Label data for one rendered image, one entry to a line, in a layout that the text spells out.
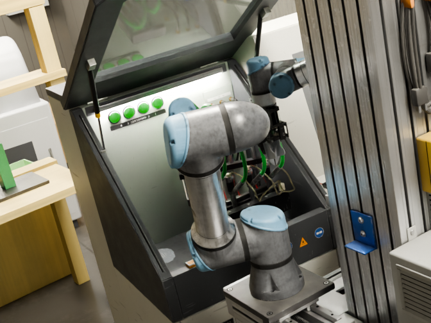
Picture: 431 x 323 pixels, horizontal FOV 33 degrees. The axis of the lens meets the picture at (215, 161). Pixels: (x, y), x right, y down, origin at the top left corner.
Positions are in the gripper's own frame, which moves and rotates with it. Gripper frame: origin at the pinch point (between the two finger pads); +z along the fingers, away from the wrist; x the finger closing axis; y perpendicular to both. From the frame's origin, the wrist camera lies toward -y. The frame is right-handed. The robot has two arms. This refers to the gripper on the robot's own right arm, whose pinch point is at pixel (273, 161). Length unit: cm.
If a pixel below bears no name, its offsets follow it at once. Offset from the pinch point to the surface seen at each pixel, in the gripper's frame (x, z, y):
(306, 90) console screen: 38, -9, -32
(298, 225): 6.5, 27.7, -3.0
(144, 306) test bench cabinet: -47, 48, -31
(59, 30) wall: 123, 22, -702
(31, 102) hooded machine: -10, 21, -318
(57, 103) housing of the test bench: -47, -24, -76
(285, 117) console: 25.8, -1.9, -31.1
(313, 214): 13.8, 26.3, -3.5
